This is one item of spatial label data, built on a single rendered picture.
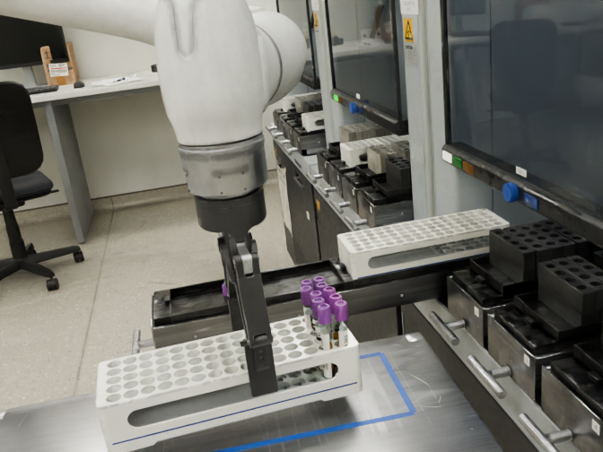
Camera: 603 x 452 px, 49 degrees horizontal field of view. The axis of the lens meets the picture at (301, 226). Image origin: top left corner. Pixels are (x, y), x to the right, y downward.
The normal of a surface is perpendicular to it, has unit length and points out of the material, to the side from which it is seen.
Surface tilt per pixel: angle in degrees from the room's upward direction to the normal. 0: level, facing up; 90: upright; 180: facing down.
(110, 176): 90
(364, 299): 90
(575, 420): 90
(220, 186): 90
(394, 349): 0
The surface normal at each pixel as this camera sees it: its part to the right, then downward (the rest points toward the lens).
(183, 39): -0.30, 0.20
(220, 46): 0.36, 0.14
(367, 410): -0.11, -0.93
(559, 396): -0.97, 0.18
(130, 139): 0.20, 0.31
